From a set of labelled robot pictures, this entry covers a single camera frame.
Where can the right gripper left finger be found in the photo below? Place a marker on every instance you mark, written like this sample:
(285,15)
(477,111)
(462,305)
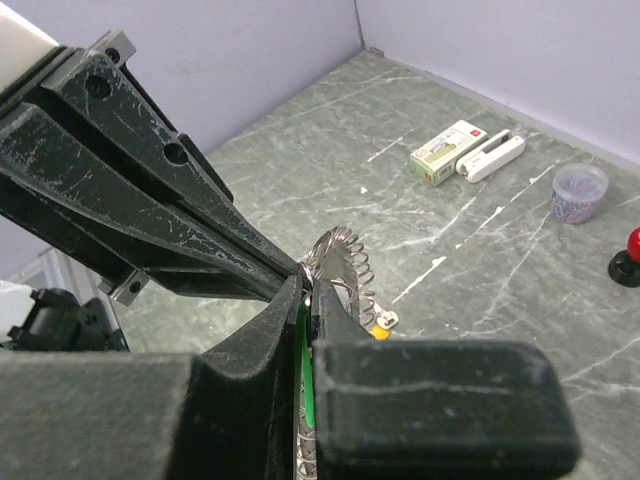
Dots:
(230,413)

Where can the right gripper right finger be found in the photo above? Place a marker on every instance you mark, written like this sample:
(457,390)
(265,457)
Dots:
(433,409)

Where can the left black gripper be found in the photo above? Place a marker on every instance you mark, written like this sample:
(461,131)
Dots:
(104,233)

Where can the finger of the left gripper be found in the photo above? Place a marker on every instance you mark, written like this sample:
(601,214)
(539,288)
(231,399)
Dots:
(104,106)

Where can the green tagged key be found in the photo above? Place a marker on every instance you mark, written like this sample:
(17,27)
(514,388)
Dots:
(307,372)

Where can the green white staple box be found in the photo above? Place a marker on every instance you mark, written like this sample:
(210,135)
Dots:
(435,161)

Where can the white stapler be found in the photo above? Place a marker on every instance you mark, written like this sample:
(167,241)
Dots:
(490,156)

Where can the clear plastic clip jar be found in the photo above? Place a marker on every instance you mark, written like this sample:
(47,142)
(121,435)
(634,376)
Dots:
(577,192)

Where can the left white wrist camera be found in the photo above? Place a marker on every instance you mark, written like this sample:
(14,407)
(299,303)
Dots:
(22,44)

